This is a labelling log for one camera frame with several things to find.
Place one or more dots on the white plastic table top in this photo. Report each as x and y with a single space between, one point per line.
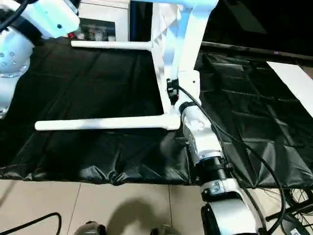
193 44

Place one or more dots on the white plastic table leg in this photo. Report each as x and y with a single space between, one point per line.
98 123
171 3
107 45

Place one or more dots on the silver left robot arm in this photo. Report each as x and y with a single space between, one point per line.
12 54

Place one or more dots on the black work mat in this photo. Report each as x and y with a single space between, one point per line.
98 83

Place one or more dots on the white glass-door cabinet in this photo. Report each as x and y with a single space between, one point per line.
122 24

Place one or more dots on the black side table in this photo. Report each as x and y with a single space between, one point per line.
254 50

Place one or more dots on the white paper sheet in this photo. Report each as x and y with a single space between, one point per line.
298 83

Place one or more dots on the dark robot right foot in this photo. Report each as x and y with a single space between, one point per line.
164 230

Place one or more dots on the dark robot foot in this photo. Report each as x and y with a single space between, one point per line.
93 228
164 230

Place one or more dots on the dark robot left foot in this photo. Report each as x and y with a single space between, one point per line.
93 228

